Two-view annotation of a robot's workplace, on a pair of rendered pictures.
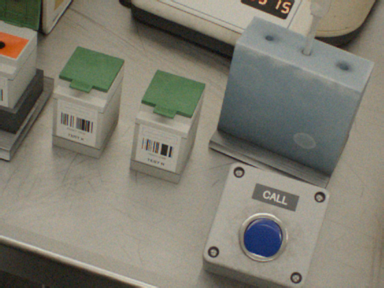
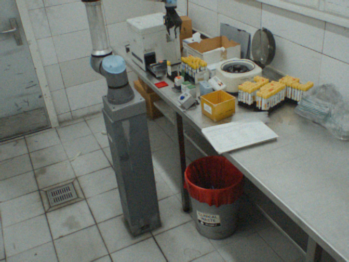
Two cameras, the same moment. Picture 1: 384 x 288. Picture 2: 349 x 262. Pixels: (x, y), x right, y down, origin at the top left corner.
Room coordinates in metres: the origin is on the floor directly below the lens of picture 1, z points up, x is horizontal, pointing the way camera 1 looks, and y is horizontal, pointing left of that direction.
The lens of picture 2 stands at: (-0.67, -1.68, 1.90)
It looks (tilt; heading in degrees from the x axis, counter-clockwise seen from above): 31 degrees down; 59
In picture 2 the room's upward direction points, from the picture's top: 6 degrees counter-clockwise
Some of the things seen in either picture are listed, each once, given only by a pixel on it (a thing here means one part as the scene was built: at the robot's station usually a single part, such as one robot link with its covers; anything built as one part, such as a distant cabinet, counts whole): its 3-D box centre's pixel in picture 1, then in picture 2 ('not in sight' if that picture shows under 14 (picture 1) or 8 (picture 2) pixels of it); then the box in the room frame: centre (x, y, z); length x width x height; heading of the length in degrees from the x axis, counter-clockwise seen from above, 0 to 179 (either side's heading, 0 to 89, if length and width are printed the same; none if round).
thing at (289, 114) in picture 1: (291, 101); (205, 92); (0.51, -0.07, 0.92); 0.10 x 0.07 x 0.10; 74
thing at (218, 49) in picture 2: not in sight; (213, 54); (0.87, 0.31, 0.95); 0.29 x 0.25 x 0.15; 172
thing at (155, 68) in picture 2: not in sight; (154, 67); (0.50, 0.47, 0.92); 0.21 x 0.07 x 0.05; 82
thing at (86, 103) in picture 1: (88, 102); (186, 88); (0.48, 0.09, 0.91); 0.05 x 0.04 x 0.07; 172
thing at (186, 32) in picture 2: not in sight; (172, 27); (0.99, 0.99, 0.97); 0.31 x 0.23 x 0.18; 75
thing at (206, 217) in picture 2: not in sight; (215, 198); (0.48, -0.16, 0.22); 0.38 x 0.37 x 0.44; 82
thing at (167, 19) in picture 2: not in sight; (171, 15); (0.56, 0.31, 1.28); 0.09 x 0.08 x 0.12; 82
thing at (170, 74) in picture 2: not in sight; (177, 70); (0.56, 0.29, 0.93); 0.17 x 0.09 x 0.11; 82
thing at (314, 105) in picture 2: not in sight; (321, 97); (0.84, -0.59, 0.97); 0.26 x 0.17 x 0.19; 95
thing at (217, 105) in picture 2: not in sight; (217, 105); (0.46, -0.24, 0.93); 0.13 x 0.13 x 0.10; 87
